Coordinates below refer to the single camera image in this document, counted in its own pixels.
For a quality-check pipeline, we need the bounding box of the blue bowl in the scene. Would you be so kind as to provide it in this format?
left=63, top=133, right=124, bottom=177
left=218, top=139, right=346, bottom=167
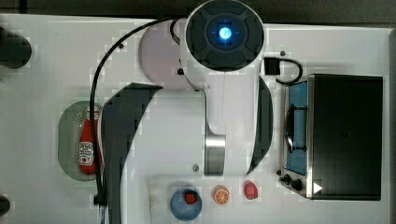
left=170, top=188, right=203, bottom=221

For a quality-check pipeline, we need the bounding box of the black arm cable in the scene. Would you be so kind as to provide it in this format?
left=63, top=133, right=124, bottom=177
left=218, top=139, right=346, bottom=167
left=89, top=18, right=176, bottom=206

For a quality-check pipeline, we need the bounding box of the black plug with cable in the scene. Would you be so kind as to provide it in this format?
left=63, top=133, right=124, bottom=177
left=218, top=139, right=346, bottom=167
left=263, top=57, right=304, bottom=85

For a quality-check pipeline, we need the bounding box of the red toy in bowl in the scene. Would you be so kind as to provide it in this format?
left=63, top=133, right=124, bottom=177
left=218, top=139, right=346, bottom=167
left=185, top=191, right=198, bottom=204

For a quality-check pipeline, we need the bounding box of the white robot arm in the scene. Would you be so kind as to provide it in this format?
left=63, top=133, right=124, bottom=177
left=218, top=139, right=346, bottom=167
left=100, top=0, right=273, bottom=224

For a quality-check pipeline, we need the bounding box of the black cylinder post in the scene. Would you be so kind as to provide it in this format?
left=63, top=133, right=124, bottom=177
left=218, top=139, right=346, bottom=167
left=0, top=195, right=10, bottom=217

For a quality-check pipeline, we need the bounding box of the black cylinder cup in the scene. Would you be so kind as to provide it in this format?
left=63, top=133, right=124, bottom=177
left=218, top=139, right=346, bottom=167
left=0, top=28, right=32, bottom=69

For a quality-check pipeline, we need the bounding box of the red plush ketchup bottle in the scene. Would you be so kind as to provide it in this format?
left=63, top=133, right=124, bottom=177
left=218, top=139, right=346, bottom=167
left=78, top=113, right=96, bottom=175

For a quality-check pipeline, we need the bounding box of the orange slice toy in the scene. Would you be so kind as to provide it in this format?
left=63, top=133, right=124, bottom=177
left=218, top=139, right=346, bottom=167
left=212, top=185, right=230, bottom=204

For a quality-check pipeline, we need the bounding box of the green oval strainer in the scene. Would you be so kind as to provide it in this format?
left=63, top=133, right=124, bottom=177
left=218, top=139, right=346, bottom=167
left=58, top=101, right=95, bottom=181

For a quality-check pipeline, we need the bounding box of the black toaster oven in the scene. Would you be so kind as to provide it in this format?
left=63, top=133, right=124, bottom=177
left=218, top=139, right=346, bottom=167
left=277, top=74, right=383, bottom=201

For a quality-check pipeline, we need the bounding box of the red strawberry toy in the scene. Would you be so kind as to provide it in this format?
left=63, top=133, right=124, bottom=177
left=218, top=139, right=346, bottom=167
left=244, top=180, right=259, bottom=200

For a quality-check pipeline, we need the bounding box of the lilac round plate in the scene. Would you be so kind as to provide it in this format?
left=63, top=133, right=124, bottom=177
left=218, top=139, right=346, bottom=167
left=138, top=20, right=189, bottom=90

